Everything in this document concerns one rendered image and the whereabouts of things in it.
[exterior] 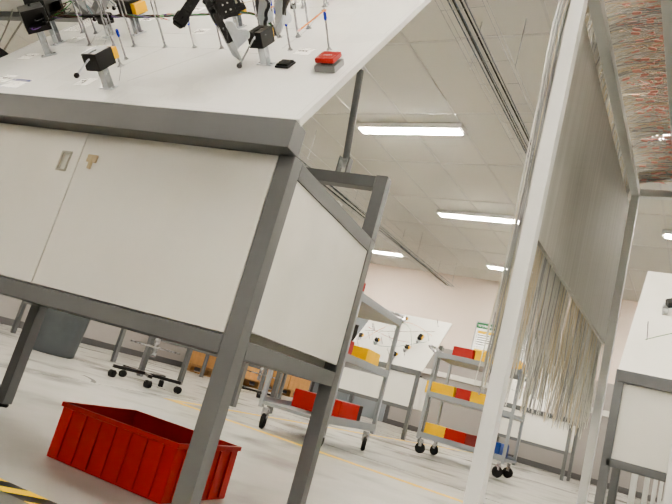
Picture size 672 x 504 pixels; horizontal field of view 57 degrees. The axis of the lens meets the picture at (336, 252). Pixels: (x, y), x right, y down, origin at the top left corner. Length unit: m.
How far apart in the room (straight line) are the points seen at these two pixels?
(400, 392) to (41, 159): 6.82
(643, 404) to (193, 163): 2.89
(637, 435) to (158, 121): 2.98
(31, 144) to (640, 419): 3.14
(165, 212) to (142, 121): 0.23
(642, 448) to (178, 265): 2.88
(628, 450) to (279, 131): 2.87
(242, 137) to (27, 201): 0.63
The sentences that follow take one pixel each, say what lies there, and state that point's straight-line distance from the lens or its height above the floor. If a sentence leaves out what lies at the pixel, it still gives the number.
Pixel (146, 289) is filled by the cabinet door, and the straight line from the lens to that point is 1.42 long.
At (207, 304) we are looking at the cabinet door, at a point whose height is 0.45.
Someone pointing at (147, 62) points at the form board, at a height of 1.08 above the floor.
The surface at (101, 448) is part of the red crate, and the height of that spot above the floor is 0.07.
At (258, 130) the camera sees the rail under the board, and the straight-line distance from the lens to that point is 1.36.
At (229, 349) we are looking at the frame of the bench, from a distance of 1.27.
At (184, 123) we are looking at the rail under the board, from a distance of 1.47.
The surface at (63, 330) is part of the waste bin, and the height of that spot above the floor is 0.22.
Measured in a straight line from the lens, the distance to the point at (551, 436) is 9.92.
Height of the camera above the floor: 0.35
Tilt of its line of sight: 12 degrees up
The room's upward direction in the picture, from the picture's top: 16 degrees clockwise
